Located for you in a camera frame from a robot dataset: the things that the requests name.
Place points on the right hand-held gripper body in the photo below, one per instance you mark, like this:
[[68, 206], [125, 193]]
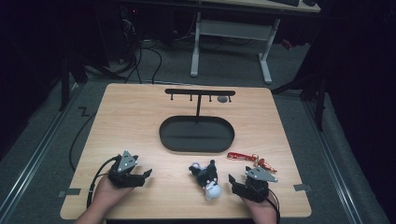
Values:
[[257, 186]]

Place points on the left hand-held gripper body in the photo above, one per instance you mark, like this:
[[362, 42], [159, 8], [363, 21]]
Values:
[[124, 179]]

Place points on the black key rack with tray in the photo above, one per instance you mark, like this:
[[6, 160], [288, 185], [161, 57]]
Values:
[[196, 137]]

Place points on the person's left hand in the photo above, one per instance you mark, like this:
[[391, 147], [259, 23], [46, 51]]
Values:
[[109, 193]]

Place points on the person's right hand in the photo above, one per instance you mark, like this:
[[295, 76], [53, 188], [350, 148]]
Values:
[[263, 210]]

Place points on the grey tape piece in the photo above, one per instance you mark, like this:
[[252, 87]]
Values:
[[70, 192], [302, 187]]

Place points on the grey round table disc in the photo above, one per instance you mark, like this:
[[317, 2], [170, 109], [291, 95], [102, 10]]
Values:
[[222, 99]]

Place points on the black metal stand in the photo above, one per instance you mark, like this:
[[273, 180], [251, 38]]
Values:
[[319, 102], [64, 84]]

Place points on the dark computer tower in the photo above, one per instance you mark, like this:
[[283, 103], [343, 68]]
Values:
[[130, 28]]

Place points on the desk with white legs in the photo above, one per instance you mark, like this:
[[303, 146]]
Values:
[[233, 29]]

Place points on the black keyboard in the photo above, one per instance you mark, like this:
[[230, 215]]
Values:
[[285, 2]]

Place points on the metal floor rail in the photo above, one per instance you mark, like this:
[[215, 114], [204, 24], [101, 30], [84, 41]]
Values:
[[31, 161], [336, 165]]

